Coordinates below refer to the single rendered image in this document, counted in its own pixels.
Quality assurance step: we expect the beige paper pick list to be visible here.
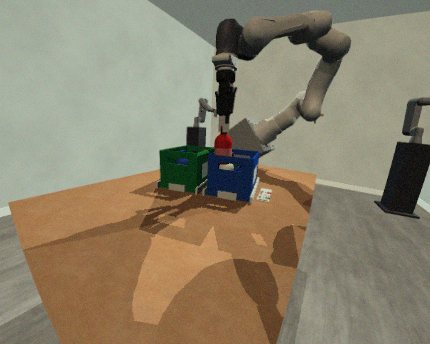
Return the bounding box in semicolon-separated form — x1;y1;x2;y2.
257;188;272;202

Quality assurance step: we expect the blue crate with dividers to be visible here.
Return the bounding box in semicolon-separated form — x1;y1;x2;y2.
207;149;259;202

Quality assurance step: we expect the green crate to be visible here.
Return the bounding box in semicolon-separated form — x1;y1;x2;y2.
159;145;214;193

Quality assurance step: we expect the blue bottle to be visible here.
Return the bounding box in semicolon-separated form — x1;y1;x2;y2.
176;150;187;165

